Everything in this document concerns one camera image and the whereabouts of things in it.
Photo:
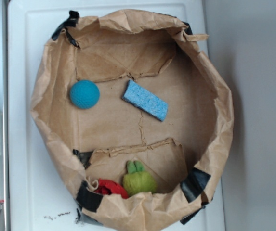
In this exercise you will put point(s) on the blue rectangular sponge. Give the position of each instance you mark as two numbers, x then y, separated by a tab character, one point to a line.
145	100

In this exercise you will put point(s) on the brown paper bag bin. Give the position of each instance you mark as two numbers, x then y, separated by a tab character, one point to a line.
186	153

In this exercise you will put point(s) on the blue dimpled ball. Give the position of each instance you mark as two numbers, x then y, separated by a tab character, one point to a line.
84	94

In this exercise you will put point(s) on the green plush toy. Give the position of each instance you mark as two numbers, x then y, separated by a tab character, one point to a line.
138	180

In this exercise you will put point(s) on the red cloth toy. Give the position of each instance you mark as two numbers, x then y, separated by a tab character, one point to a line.
108	187

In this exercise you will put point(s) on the white plastic tray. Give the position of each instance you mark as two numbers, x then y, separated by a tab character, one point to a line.
39	201

